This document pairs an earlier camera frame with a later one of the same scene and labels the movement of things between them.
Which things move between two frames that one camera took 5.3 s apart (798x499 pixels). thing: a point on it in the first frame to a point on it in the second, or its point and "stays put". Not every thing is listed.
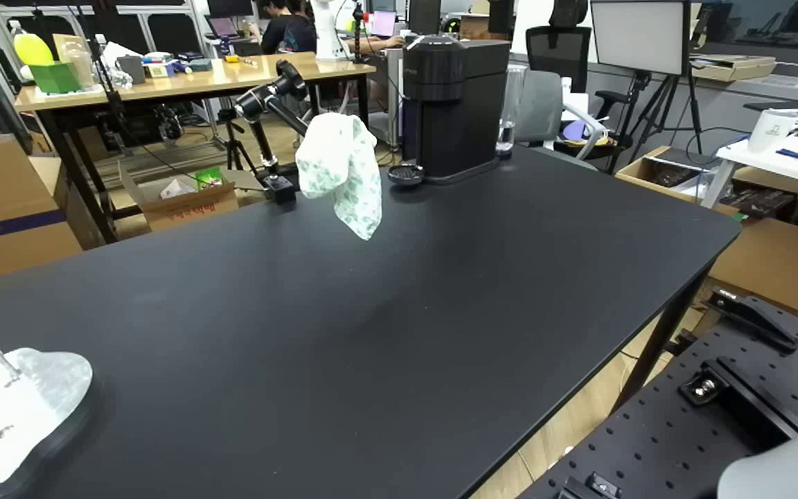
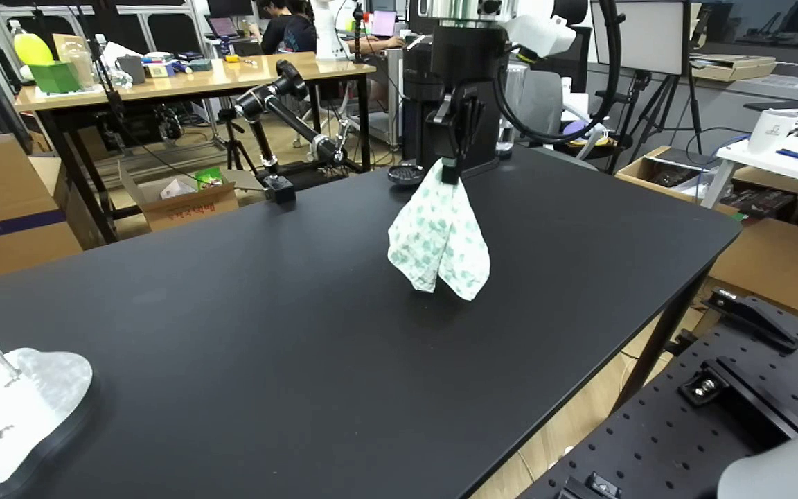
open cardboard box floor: x=182 y=197 stays put
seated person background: x=289 y=26 stays put
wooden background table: x=220 y=79 stays put
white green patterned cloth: x=336 y=157 to x=437 y=238
